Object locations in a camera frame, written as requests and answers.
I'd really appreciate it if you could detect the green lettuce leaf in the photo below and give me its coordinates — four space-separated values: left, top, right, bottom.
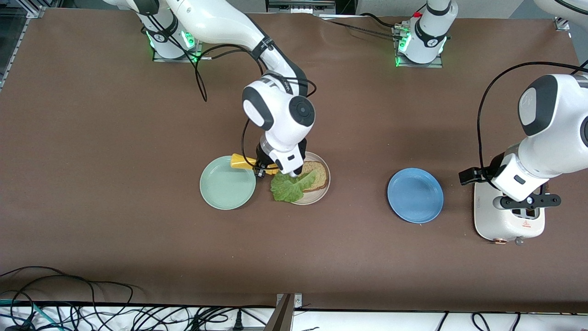
270 170 317 203

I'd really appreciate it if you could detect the small metal bracket plate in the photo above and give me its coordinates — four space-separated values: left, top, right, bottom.
276 293 303 308

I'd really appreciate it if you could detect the blue plate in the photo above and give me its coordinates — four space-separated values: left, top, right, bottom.
387 167 445 224

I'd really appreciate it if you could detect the beige plate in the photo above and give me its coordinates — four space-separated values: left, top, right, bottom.
289 151 331 205

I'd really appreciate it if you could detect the teal cable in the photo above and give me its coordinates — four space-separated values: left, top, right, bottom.
0 299 51 331

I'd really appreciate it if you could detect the white toaster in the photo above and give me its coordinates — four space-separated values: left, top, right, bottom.
474 177 546 246

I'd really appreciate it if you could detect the aluminium extrusion bar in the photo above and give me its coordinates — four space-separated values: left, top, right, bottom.
264 294 294 331

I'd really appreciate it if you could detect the metal frame bracket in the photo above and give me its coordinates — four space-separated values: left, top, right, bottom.
266 0 337 15

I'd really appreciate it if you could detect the mint green plate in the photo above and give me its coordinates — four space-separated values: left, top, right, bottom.
199 155 257 211

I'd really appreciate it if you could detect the yellow mustard squeeze bottle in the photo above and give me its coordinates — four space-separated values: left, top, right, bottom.
230 154 279 176

